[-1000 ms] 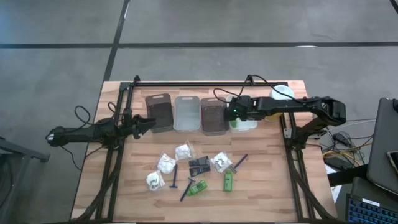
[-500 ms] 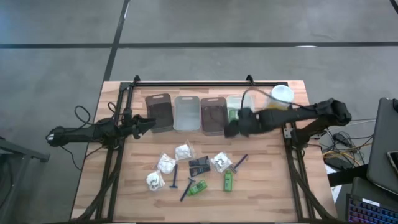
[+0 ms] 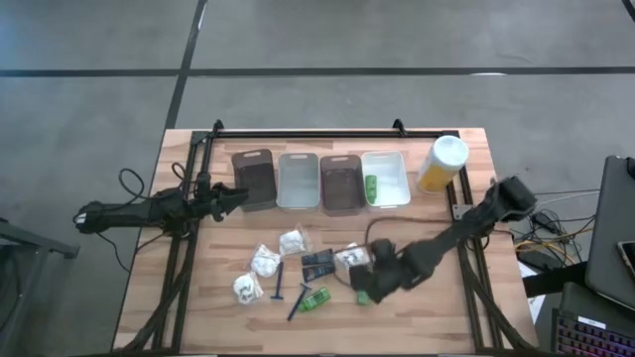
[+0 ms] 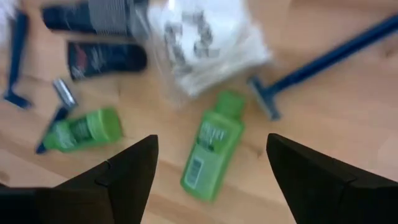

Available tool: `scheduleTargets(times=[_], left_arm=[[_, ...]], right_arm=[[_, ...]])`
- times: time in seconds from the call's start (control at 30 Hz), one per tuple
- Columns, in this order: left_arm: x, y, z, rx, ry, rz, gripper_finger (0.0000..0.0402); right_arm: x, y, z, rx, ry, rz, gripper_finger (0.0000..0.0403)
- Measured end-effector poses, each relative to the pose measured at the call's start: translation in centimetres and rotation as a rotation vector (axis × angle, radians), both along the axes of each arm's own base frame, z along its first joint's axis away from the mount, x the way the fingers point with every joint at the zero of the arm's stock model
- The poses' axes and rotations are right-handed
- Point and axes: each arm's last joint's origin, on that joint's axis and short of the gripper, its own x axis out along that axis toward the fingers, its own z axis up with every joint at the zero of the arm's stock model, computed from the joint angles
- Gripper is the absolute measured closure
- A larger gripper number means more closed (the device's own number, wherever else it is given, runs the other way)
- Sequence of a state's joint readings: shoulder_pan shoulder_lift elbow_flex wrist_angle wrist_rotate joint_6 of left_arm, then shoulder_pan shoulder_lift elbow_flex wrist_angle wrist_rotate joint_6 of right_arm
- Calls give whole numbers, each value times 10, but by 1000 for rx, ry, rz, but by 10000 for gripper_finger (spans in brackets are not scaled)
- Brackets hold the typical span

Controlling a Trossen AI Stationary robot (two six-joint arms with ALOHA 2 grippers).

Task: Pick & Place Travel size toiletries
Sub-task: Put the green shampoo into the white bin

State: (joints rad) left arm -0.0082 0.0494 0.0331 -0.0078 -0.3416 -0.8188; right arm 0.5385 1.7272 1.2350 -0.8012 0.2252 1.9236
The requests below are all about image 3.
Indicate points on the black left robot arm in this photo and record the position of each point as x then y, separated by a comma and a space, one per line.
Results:
129, 213

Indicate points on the pale translucent plastic bin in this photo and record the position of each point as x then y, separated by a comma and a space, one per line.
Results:
297, 183

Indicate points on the black power brick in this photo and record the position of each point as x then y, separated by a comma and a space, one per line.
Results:
536, 260

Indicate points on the smartphone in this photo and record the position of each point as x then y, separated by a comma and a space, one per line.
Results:
627, 258

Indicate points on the white plastic bin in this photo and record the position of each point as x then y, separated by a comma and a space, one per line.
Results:
392, 178

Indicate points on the black power adapter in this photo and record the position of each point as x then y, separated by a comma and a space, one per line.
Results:
546, 222

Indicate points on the grey metal stand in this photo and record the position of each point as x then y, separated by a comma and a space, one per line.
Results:
30, 239

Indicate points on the dark grey case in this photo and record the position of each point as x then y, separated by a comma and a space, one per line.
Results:
585, 300

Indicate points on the grey closed laptop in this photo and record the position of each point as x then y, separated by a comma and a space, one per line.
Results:
610, 223

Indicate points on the small green bottle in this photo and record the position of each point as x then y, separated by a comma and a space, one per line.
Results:
362, 298
315, 299
370, 188

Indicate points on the grey metal corner bracket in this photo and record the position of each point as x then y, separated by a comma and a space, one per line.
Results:
461, 210

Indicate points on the white paper sheet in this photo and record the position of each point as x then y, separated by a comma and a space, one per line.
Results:
532, 297

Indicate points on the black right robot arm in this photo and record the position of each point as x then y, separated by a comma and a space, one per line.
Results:
446, 238

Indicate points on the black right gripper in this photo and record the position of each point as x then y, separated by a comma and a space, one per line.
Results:
387, 265

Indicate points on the yellow white wipes canister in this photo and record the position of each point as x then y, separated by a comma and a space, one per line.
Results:
441, 163

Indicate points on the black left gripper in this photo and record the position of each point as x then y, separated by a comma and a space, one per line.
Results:
211, 198

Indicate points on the dark translucent plastic bin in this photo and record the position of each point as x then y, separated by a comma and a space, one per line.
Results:
254, 181
341, 188

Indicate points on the backlit keyboard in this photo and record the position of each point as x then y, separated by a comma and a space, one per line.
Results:
595, 339

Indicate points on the black frame clamp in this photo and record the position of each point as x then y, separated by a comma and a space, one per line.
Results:
218, 126
399, 127

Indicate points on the black aluminium table frame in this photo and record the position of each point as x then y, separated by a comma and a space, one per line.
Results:
322, 134

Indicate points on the blue disposable razor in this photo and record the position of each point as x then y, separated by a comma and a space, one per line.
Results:
279, 280
297, 302

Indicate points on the bagged white cotton pads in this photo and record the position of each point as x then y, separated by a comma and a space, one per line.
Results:
292, 242
351, 256
264, 261
246, 288

